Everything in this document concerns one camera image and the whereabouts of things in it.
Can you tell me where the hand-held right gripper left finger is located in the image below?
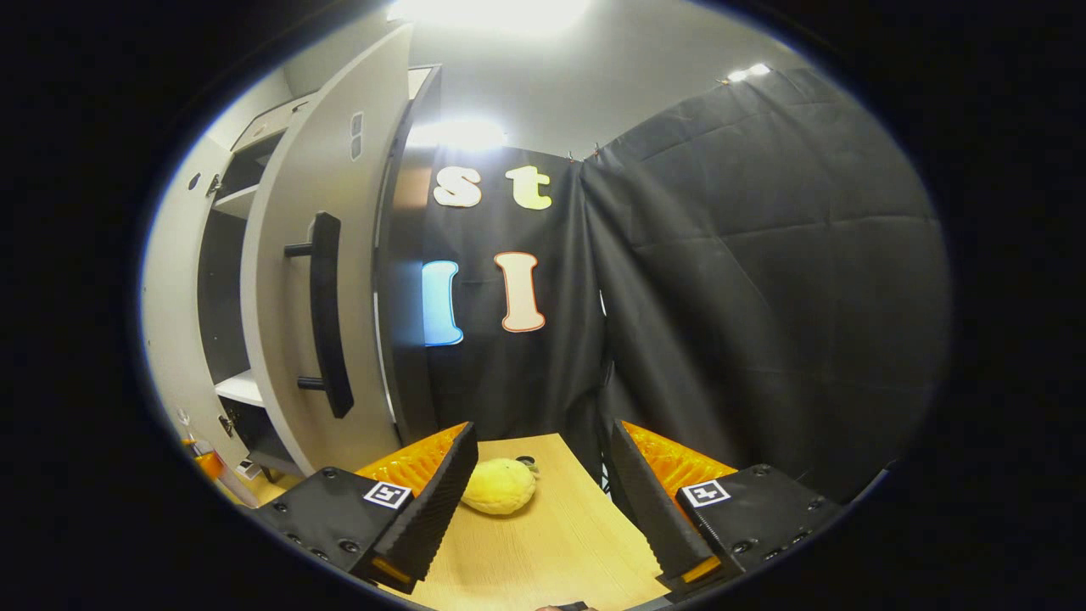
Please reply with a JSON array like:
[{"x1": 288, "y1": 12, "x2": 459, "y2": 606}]
[{"x1": 250, "y1": 422, "x2": 480, "y2": 595}]

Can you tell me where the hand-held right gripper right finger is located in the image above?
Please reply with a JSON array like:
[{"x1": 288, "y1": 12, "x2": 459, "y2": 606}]
[{"x1": 609, "y1": 418, "x2": 842, "y2": 591}]

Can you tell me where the grey cabinet door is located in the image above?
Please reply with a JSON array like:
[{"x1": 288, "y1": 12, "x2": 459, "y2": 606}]
[
  {"x1": 240, "y1": 24, "x2": 415, "y2": 478},
  {"x1": 142, "y1": 132, "x2": 257, "y2": 508}
]

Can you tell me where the grey cabinet shelf board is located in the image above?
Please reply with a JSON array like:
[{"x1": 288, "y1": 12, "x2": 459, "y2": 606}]
[
  {"x1": 213, "y1": 184, "x2": 260, "y2": 221},
  {"x1": 214, "y1": 370, "x2": 266, "y2": 409}
]

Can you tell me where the grey cabinet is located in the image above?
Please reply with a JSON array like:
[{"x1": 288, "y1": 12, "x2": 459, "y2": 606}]
[{"x1": 197, "y1": 65, "x2": 444, "y2": 478}]

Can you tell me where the yellow plush toy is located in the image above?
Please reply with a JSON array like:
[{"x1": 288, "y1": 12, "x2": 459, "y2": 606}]
[{"x1": 461, "y1": 458, "x2": 539, "y2": 517}]

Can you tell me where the black backdrop cloth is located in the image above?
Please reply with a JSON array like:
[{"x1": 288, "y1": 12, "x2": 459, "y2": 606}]
[{"x1": 386, "y1": 66, "x2": 953, "y2": 503}]

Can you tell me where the large ceiling light panel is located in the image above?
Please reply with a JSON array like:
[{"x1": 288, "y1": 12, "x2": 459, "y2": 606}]
[{"x1": 386, "y1": 0, "x2": 592, "y2": 36}]

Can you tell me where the black right door handle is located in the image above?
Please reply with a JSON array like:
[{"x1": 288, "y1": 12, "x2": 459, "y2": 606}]
[{"x1": 283, "y1": 211, "x2": 355, "y2": 420}]

